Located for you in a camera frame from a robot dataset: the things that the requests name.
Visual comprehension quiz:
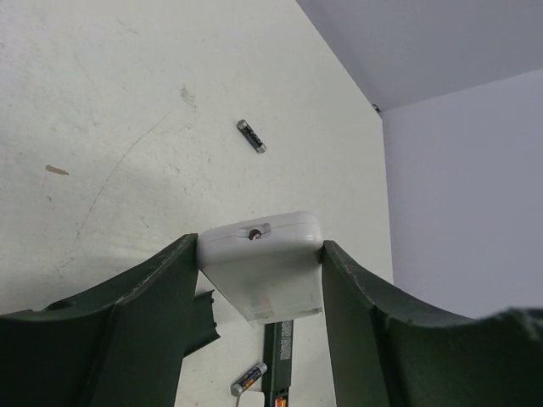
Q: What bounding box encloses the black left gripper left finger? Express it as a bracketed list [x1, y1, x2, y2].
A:
[1, 234, 198, 406]

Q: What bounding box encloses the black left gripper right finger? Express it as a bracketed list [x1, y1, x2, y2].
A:
[322, 241, 542, 406]

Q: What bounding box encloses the black battery cover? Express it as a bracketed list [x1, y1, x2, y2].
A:
[184, 290, 221, 357]

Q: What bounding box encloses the black remote control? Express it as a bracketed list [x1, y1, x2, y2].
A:
[261, 321, 294, 407]

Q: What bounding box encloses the white remote control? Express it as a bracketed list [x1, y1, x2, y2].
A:
[197, 211, 323, 326]

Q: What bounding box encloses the red battery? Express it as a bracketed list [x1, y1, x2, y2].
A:
[273, 395, 288, 407]

